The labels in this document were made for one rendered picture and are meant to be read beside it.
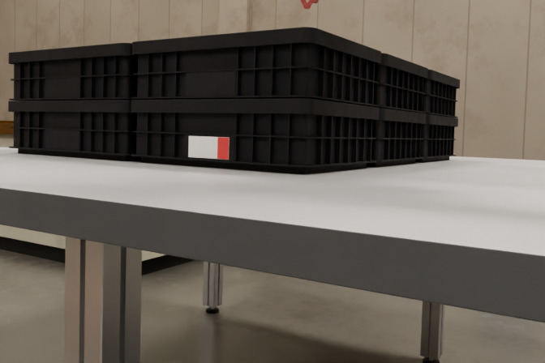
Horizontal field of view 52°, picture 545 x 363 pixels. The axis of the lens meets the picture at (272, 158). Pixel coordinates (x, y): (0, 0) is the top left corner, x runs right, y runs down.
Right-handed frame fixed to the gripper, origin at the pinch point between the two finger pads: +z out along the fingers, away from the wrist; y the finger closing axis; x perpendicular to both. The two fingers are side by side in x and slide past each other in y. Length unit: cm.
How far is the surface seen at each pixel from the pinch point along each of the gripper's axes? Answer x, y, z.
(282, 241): -24, 86, 38
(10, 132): -120, -222, 32
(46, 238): -97, -206, 92
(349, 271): -20, 89, 39
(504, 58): 199, -226, -23
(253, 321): 3, -94, 106
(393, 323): 60, -85, 107
